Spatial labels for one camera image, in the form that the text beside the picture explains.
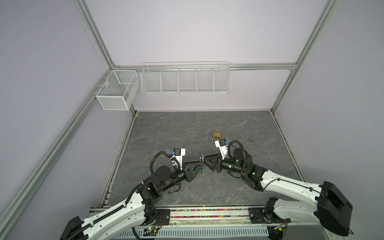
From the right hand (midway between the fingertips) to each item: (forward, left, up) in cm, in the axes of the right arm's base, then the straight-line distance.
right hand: (203, 160), depth 72 cm
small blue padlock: (-5, 0, +2) cm, 6 cm away
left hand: (-4, +1, +2) cm, 5 cm away
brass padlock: (+29, -10, -19) cm, 37 cm away
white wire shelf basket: (+54, +11, +11) cm, 57 cm away
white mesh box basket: (+50, +57, +4) cm, 76 cm away
